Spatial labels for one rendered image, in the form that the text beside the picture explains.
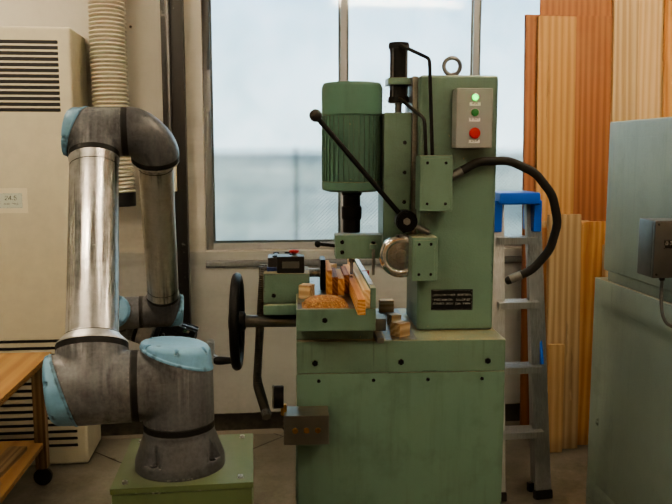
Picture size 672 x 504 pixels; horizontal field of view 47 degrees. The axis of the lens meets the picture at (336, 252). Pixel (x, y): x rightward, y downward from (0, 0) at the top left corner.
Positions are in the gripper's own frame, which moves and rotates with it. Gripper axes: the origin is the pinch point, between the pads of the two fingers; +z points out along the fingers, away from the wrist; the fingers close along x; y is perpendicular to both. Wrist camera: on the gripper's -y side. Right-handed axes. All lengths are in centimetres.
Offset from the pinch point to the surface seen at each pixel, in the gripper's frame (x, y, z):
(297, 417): -30.3, 1.3, 24.9
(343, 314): -27.6, 30.7, 27.3
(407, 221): -17, 59, 36
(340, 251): -4.1, 43.8, 23.1
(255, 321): -2.1, 15.6, 6.7
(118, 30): 106, 88, -84
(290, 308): -6.6, 23.6, 14.9
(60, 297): 91, -22, -70
